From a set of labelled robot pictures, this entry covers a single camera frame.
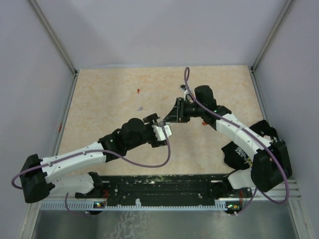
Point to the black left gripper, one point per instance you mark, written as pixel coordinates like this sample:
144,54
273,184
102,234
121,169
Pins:
149,119

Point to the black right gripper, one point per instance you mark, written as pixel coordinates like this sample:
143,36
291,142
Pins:
177,114

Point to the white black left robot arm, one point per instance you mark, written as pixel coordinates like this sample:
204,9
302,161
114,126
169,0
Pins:
41,177

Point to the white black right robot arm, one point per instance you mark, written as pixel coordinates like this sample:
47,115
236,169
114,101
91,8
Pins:
270,160

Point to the black floral cloth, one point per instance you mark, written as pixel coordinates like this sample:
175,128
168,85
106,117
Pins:
235,157

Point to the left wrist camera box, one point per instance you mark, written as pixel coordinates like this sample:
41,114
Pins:
162,133

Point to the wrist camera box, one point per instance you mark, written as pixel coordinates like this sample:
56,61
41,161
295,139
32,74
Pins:
162,133
186,93

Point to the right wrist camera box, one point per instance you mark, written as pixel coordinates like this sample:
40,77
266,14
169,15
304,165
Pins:
186,93

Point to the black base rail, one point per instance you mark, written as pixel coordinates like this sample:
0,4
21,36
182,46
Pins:
164,190

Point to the aluminium frame post right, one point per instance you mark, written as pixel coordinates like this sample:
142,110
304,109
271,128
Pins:
272,34

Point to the aluminium frame post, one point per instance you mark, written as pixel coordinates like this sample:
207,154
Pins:
272,34
57,43

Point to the aluminium frame post left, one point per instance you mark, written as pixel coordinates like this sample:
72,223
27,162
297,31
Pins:
57,43

